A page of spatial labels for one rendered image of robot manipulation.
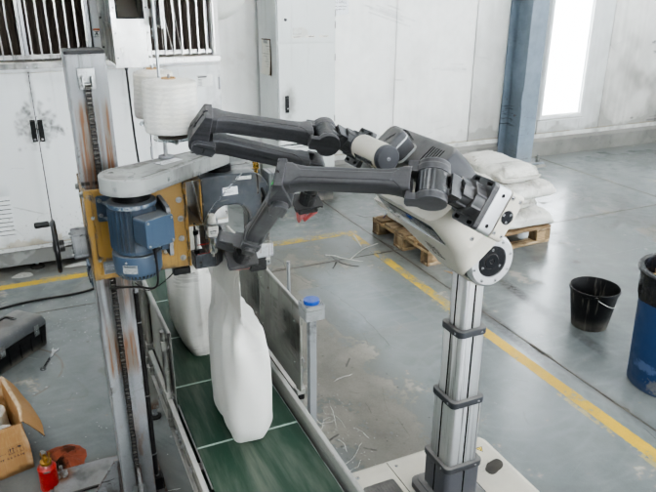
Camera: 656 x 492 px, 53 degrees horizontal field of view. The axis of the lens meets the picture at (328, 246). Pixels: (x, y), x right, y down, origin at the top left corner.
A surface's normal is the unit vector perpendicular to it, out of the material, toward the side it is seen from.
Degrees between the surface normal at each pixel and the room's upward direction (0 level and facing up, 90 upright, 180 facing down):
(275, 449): 0
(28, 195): 90
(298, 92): 90
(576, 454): 0
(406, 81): 90
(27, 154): 90
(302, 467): 0
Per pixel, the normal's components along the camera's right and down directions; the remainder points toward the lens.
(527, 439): 0.00, -0.93
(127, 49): 0.41, 0.34
